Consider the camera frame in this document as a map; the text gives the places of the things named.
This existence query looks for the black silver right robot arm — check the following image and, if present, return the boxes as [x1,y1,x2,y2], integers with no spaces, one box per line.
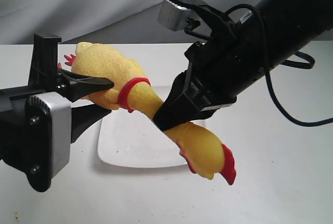
[153,0,332,131]

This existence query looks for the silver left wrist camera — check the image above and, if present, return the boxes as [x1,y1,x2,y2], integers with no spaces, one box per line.
[25,92,72,192]

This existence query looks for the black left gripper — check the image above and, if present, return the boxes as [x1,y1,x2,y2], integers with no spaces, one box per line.
[1,33,114,143]

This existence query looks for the black camera cable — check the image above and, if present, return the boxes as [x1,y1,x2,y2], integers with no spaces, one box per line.
[223,3,333,126]

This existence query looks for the yellow rubber chicken toy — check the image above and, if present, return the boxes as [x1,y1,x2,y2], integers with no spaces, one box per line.
[64,42,237,185]

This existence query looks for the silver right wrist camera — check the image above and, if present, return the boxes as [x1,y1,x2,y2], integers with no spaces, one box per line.
[158,0,206,31]

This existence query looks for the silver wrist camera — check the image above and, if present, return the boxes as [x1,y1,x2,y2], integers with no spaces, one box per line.
[158,0,206,31]
[25,92,72,192]

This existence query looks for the white square plate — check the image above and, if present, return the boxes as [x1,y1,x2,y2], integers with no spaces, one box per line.
[97,84,209,169]

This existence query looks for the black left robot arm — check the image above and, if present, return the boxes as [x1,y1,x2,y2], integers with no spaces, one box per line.
[1,33,114,176]

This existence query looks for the grey backdrop cloth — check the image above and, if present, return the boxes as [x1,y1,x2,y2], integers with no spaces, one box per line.
[1,0,259,44]

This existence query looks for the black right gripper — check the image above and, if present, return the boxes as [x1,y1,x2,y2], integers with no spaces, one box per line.
[153,4,269,131]

